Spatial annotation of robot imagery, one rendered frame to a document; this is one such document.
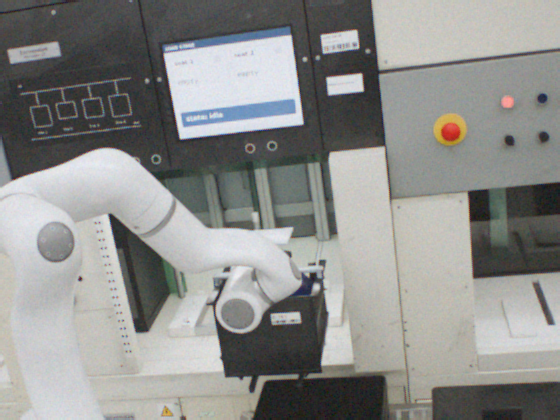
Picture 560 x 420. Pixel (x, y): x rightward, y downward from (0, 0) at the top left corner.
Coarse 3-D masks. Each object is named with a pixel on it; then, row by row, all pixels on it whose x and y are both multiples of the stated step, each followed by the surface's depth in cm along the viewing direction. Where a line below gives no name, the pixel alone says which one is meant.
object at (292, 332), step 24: (288, 240) 168; (312, 264) 182; (216, 288) 176; (264, 312) 167; (288, 312) 166; (312, 312) 165; (240, 336) 170; (264, 336) 169; (288, 336) 168; (312, 336) 167; (240, 360) 172; (264, 360) 171; (288, 360) 170; (312, 360) 169
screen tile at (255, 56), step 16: (240, 48) 172; (256, 48) 171; (272, 48) 171; (240, 64) 173; (256, 64) 173; (272, 64) 172; (288, 64) 171; (240, 80) 175; (256, 80) 174; (272, 80) 173; (288, 80) 173; (240, 96) 176; (256, 96) 175
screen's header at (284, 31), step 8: (256, 32) 170; (264, 32) 170; (272, 32) 169; (280, 32) 169; (288, 32) 169; (200, 40) 173; (208, 40) 172; (216, 40) 172; (224, 40) 172; (232, 40) 171; (240, 40) 171; (248, 40) 171; (168, 48) 174; (176, 48) 174; (184, 48) 174; (192, 48) 174; (200, 48) 173
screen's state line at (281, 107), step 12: (216, 108) 178; (228, 108) 177; (240, 108) 177; (252, 108) 177; (264, 108) 176; (276, 108) 176; (288, 108) 175; (192, 120) 180; (204, 120) 179; (216, 120) 179; (228, 120) 179
